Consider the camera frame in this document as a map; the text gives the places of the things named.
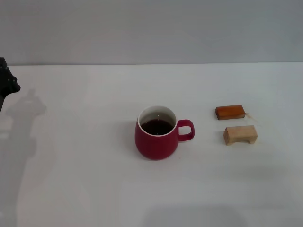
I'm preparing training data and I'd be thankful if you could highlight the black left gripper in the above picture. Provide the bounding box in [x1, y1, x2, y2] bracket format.
[0, 57, 21, 113]

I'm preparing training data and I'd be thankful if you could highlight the dark red ceramic mug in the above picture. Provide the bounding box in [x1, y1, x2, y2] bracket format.
[134, 105, 196, 161]

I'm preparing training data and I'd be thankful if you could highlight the dark coffee liquid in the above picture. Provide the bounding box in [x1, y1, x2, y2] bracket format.
[139, 119, 175, 136]

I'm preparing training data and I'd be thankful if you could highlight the dark brown wooden block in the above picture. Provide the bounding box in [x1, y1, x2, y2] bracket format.
[215, 104, 246, 121]

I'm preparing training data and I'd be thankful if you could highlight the light wooden arch block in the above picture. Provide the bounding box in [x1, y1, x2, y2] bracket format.
[223, 125, 258, 146]

